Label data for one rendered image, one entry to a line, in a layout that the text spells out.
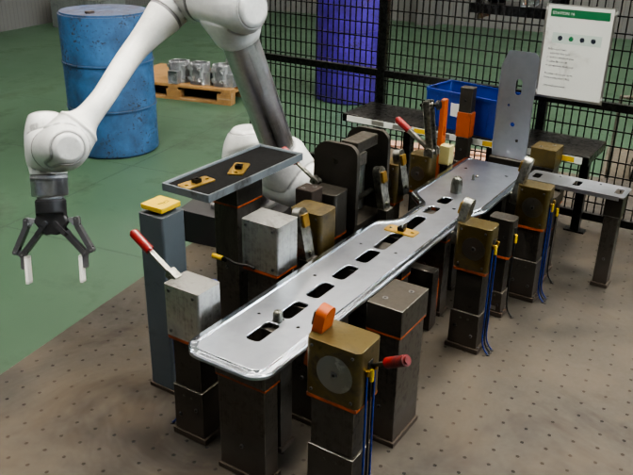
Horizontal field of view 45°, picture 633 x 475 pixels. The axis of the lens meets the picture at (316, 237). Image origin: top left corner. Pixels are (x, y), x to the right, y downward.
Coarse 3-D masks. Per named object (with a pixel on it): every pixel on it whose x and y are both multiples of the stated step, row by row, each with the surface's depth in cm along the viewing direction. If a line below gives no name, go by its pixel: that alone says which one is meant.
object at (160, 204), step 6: (156, 198) 164; (162, 198) 164; (168, 198) 164; (144, 204) 161; (150, 204) 161; (156, 204) 161; (162, 204) 161; (168, 204) 161; (174, 204) 161; (150, 210) 160; (156, 210) 159; (162, 210) 159; (168, 210) 160
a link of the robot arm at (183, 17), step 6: (162, 0) 196; (168, 0) 196; (174, 0) 196; (180, 0) 195; (168, 6) 196; (174, 6) 196; (180, 6) 196; (186, 6) 194; (174, 12) 196; (180, 12) 197; (186, 12) 196; (180, 18) 198; (186, 18) 199; (192, 18) 197
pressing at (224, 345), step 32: (480, 160) 242; (416, 192) 214; (448, 192) 215; (480, 192) 216; (384, 224) 193; (448, 224) 194; (320, 256) 175; (352, 256) 176; (384, 256) 176; (416, 256) 178; (288, 288) 161; (352, 288) 162; (224, 320) 148; (256, 320) 149; (288, 320) 149; (192, 352) 139; (224, 352) 138; (256, 352) 138; (288, 352) 139
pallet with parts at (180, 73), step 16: (160, 64) 785; (176, 64) 701; (192, 64) 696; (208, 64) 700; (224, 64) 703; (160, 80) 718; (176, 80) 707; (192, 80) 701; (208, 80) 700; (224, 80) 694; (160, 96) 716; (176, 96) 709; (192, 96) 714; (224, 96) 692; (240, 96) 725
